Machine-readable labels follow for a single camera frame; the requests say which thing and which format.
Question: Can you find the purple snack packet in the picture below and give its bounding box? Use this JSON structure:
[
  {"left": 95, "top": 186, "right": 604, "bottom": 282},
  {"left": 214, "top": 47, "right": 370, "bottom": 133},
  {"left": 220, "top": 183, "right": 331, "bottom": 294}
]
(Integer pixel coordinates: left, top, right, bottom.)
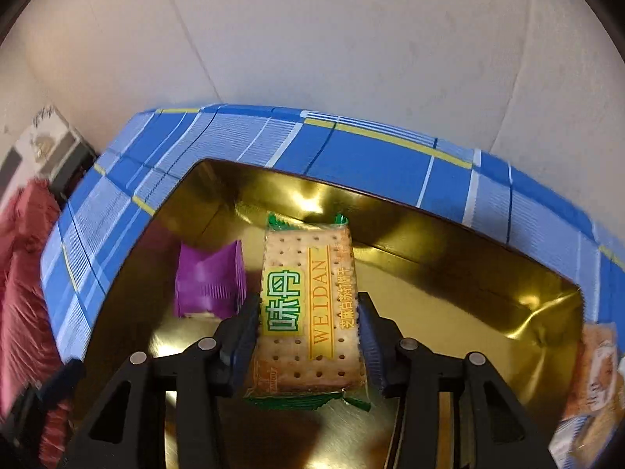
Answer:
[{"left": 174, "top": 240, "right": 249, "bottom": 321}]

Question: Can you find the red cloth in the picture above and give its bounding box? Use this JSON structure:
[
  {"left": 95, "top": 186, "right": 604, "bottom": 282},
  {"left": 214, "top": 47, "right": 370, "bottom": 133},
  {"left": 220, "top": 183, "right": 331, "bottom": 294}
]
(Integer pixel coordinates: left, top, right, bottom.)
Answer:
[{"left": 0, "top": 178, "right": 75, "bottom": 469}]

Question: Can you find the blue plaid cloth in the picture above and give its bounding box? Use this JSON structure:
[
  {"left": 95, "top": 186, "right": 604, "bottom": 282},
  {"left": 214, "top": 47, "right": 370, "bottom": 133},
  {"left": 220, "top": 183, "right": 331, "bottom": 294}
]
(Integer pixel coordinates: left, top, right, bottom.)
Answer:
[{"left": 40, "top": 103, "right": 625, "bottom": 368}]

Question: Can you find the green-edged cracker packet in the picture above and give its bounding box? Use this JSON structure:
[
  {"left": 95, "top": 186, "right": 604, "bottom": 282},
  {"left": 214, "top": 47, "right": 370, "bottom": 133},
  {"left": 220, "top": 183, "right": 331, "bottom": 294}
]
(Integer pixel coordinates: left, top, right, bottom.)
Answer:
[{"left": 243, "top": 211, "right": 372, "bottom": 412}]

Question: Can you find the grey printed box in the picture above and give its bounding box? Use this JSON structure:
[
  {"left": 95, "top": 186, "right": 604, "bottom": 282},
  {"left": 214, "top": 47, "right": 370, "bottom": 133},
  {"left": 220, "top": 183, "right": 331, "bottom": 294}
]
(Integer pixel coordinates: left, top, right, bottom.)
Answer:
[{"left": 0, "top": 104, "right": 97, "bottom": 192}]

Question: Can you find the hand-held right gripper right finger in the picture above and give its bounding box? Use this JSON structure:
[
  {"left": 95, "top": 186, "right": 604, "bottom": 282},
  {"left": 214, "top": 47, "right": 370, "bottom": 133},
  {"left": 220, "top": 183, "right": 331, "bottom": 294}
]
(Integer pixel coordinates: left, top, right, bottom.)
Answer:
[{"left": 356, "top": 292, "right": 558, "bottom": 469}]

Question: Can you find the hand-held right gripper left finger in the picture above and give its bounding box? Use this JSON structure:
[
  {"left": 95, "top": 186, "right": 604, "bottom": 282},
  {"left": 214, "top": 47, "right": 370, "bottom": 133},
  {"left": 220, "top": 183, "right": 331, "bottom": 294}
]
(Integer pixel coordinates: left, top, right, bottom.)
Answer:
[{"left": 59, "top": 293, "right": 260, "bottom": 469}]

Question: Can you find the pale orange snack packet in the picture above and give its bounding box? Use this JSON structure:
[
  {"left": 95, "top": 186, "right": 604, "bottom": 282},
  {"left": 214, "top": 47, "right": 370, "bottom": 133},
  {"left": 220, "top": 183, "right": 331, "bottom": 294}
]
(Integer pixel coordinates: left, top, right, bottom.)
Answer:
[
  {"left": 561, "top": 321, "right": 619, "bottom": 422},
  {"left": 548, "top": 409, "right": 617, "bottom": 469}
]

